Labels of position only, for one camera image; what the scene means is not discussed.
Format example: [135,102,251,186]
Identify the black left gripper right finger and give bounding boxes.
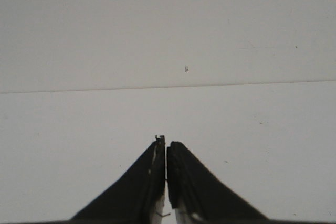
[167,142,268,220]

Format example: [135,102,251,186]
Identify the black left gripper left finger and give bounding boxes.
[72,135,165,220]

